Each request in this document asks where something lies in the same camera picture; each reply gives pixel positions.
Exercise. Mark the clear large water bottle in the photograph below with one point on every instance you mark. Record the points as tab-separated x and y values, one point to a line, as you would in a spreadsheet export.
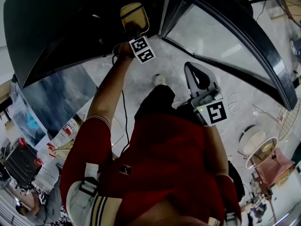
58	140

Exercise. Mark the white rimmed round table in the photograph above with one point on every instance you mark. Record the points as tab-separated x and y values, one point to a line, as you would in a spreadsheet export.
263	153

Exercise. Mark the person's left hand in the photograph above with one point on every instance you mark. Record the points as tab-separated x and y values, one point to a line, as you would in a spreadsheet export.
125	49

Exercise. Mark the dark glossy table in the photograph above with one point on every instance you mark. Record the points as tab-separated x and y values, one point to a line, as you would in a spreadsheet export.
61	95

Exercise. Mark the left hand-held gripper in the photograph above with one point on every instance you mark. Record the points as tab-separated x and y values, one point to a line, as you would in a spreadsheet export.
142	49

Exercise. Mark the black case red latches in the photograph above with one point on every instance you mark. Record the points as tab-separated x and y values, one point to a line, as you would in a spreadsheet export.
21	163

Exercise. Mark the white shoe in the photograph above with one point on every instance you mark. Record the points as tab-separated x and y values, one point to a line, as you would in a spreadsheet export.
160	79

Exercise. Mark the clear water bottle red label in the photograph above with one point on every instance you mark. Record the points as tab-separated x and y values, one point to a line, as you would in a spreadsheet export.
69	129

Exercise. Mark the beige wooden board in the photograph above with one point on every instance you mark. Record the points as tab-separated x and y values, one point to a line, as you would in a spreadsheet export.
4	93

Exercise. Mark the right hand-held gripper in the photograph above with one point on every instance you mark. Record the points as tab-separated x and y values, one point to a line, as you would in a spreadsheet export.
211	109

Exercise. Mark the person's black trousers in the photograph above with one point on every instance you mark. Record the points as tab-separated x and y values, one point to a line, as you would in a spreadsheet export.
160	102

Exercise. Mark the person in red shirt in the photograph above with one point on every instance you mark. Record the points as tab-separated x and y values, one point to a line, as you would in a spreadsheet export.
164	161

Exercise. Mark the beige cardboard piece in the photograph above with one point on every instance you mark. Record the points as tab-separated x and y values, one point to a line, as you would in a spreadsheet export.
277	13

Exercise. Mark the yellow square container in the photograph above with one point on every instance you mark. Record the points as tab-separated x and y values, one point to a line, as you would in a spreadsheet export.
135	14

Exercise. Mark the pink fabric chair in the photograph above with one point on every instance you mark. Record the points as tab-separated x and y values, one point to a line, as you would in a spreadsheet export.
275	168

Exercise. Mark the turquoise crumpled cloth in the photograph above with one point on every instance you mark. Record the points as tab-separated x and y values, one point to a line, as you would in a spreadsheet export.
32	121

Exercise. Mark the person's right forearm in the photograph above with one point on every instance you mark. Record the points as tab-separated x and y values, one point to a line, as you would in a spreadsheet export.
217	149

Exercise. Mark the beige round stool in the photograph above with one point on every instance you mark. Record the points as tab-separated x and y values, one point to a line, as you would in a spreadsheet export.
255	138

